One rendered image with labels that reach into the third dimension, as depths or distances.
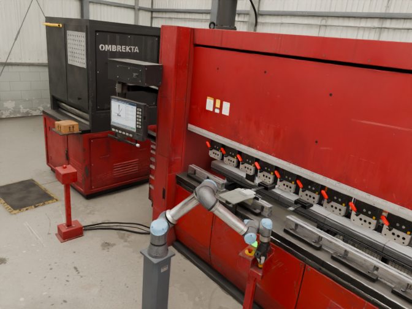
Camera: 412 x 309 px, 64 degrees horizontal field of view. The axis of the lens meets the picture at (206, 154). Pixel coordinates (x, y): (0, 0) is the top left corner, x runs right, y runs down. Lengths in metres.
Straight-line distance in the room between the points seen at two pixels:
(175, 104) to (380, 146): 1.82
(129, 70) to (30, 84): 6.10
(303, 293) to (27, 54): 7.94
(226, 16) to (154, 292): 2.27
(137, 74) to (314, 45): 1.58
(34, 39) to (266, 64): 7.16
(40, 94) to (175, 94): 6.43
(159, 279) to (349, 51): 1.93
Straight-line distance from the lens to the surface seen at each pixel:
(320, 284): 2.60
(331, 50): 2.33
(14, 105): 9.16
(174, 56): 3.13
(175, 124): 3.25
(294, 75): 2.48
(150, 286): 2.54
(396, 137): 2.19
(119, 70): 3.34
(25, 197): 5.04
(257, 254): 2.39
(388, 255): 2.74
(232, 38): 2.86
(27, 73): 9.13
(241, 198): 2.79
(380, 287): 2.46
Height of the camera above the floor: 2.22
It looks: 19 degrees down
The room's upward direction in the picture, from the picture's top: 6 degrees clockwise
